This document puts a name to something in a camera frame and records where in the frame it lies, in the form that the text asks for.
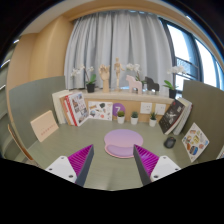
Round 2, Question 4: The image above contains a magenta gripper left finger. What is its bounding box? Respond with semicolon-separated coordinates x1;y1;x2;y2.
46;145;94;187

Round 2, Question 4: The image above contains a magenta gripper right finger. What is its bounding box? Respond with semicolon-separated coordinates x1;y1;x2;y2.
133;145;180;185

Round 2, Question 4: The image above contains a black computer mouse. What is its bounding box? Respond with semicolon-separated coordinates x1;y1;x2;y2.
164;137;176;149

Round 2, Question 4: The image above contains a round purple mouse pad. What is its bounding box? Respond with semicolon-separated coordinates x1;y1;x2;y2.
104;129;143;158

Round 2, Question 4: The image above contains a colourful sticker card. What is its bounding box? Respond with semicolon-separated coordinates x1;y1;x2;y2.
182;123;210;162

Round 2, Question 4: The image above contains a small potted plant right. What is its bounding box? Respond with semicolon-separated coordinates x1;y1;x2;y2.
149;112;157;127

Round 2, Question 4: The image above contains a small potted plant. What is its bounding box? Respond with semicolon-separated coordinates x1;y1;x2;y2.
131;111;138;125
117;110;125;124
149;112;157;127

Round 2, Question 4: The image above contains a white book leaning left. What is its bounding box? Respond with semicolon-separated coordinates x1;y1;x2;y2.
52;90;70;124

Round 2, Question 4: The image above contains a small potted plant middle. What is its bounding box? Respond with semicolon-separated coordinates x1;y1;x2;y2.
131;111;138;125

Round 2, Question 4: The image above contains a small potted plant left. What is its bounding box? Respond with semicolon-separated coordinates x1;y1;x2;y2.
117;110;125;124

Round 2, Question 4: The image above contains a black book leaning right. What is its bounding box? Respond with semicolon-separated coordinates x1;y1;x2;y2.
159;100;185;135

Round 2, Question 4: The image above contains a white illustrated picture card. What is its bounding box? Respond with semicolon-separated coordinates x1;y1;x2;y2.
88;101;113;121

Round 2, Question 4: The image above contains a red and white magazine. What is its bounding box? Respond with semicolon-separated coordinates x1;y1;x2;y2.
65;92;89;126

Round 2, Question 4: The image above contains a wooden shelf ledge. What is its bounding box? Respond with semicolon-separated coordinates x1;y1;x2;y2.
83;89;173;122

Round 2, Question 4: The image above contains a purple round number sign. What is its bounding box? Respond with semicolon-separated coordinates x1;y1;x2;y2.
113;103;125;117

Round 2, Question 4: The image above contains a white book behind black book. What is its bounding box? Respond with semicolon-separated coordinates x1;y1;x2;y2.
173;97;192;135

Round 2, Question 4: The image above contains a green desk partition right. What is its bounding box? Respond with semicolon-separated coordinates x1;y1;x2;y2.
182;80;224;163

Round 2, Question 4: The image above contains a green desk partition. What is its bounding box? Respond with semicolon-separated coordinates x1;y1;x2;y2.
182;80;224;163
9;76;65;148

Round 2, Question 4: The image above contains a green desk partition left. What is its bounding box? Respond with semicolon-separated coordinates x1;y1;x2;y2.
9;76;65;148

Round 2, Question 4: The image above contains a black wooden horse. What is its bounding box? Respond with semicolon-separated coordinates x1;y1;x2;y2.
145;77;160;91

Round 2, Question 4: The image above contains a pink wooden horse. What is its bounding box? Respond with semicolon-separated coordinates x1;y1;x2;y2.
126;75;142;94

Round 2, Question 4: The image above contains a white orchid in black pot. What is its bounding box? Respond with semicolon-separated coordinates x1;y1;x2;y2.
70;65;96;93

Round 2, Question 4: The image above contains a white orchid on right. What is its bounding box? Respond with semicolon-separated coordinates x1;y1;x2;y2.
164;65;186;99

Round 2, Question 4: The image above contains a wooden hand model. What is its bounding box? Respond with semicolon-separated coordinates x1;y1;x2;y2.
99;65;110;93

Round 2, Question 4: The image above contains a white orchid behind horses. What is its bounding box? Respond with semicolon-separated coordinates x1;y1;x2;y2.
126;63;146;85

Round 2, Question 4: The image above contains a wooden mannequin figure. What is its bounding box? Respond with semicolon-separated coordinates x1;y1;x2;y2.
114;58;124;91

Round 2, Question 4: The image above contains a grey curtain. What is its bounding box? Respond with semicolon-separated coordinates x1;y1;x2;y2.
64;10;172;89

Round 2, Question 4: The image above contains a white wall socket right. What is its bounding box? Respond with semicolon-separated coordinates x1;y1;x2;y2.
155;104;166;115

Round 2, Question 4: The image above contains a white wall socket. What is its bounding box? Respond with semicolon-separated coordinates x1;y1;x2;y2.
140;102;152;114
155;104;166;115

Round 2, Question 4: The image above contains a white wall socket left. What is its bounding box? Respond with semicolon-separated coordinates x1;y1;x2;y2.
140;102;152;114

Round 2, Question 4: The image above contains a window with black frame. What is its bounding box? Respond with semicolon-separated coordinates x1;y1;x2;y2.
160;19;224;95

